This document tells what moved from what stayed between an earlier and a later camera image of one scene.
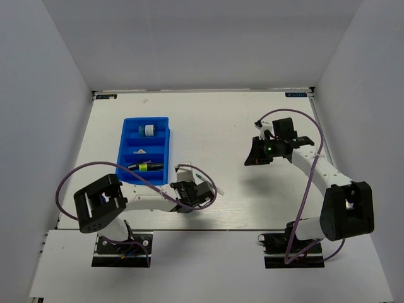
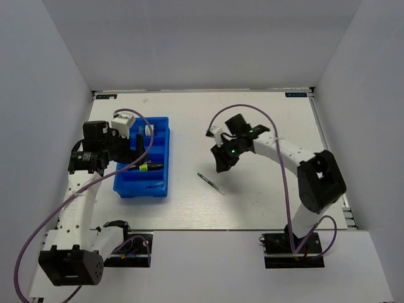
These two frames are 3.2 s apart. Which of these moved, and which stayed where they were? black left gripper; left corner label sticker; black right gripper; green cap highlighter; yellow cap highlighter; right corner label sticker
Moved: black right gripper; black left gripper
Stayed: right corner label sticker; left corner label sticker; green cap highlighter; yellow cap highlighter
